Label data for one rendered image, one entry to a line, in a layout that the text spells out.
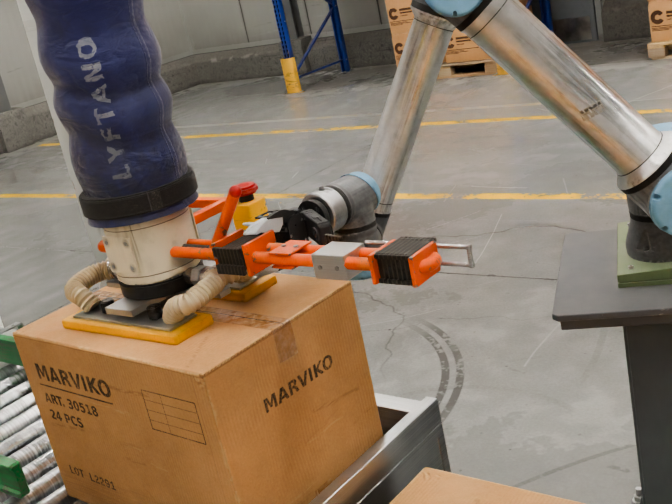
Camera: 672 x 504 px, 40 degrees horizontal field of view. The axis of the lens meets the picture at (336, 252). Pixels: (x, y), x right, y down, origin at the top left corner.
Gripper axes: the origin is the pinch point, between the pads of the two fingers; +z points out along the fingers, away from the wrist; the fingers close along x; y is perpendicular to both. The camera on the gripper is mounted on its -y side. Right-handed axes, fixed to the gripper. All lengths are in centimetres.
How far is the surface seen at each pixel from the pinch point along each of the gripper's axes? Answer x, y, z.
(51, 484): -55, 66, 16
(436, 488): -53, -21, -13
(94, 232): -68, 277, -157
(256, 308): -12.7, 5.9, -2.7
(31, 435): -56, 93, 3
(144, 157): 19.3, 18.2, 4.6
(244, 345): -12.7, -3.6, 10.9
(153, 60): 35.4, 18.0, -2.7
